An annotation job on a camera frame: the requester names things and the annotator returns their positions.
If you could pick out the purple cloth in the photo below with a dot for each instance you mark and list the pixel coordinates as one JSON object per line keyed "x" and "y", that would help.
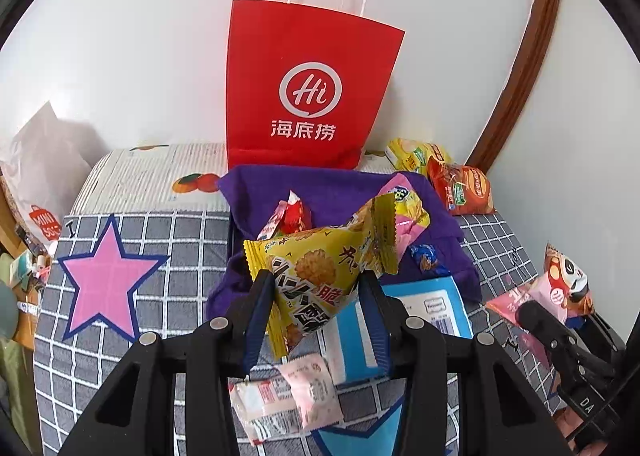
{"x": 250, "y": 191}

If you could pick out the yellow cracker snack packet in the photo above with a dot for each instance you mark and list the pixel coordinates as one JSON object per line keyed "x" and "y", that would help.
{"x": 310, "y": 266}

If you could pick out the pink white candy packet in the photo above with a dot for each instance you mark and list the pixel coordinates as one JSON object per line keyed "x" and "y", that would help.
{"x": 272, "y": 221}

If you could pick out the yellow green snack packet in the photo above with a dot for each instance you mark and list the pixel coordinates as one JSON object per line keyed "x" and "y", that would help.
{"x": 407, "y": 155}

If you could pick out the orange red snack packet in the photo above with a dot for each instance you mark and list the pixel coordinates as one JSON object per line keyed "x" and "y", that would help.
{"x": 465, "y": 191}

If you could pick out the red paper bag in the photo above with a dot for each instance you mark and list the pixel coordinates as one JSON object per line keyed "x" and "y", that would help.
{"x": 300, "y": 45}

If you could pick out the pile of small toys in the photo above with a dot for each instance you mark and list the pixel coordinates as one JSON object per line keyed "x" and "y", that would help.
{"x": 32, "y": 266}

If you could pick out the brown cardboard box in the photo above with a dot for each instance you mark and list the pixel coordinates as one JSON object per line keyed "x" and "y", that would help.
{"x": 7, "y": 216}

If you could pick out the white plastic shopping bag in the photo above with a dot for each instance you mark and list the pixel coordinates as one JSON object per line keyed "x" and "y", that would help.
{"x": 45, "y": 160}

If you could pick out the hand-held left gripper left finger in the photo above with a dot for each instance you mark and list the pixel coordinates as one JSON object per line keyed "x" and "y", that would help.
{"x": 257, "y": 326}

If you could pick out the blue candy wrapper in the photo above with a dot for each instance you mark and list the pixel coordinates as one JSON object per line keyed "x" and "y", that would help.
{"x": 425, "y": 258}

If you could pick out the brown wooden frame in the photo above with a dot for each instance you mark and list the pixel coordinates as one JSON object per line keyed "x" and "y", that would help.
{"x": 530, "y": 60}

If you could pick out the green cloth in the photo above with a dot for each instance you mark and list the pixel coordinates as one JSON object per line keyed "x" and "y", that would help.
{"x": 15, "y": 386}

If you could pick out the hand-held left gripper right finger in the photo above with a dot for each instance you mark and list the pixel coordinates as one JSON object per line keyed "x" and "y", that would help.
{"x": 372, "y": 336}

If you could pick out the pink biscuit packet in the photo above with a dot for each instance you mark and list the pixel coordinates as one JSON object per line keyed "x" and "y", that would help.
{"x": 310, "y": 386}

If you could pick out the panda print snack packet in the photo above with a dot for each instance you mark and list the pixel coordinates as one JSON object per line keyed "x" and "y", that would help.
{"x": 570, "y": 281}

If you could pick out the yellow pink snack packet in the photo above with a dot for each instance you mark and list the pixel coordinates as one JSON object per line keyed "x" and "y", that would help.
{"x": 410, "y": 208}

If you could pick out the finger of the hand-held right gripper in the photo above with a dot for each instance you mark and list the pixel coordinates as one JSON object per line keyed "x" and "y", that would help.
{"x": 607, "y": 343}
{"x": 545, "y": 326}

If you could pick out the white fruit print cloth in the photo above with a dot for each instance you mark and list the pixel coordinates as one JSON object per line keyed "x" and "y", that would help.
{"x": 150, "y": 175}

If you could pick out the grey checked star blanket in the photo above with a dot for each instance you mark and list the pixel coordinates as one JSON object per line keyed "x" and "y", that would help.
{"x": 165, "y": 296}

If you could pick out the red candy packet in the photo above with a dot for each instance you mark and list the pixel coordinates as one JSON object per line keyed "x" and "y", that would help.
{"x": 297, "y": 218}

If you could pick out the white blue carton box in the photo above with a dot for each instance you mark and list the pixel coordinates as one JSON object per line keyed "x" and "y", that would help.
{"x": 425, "y": 306}

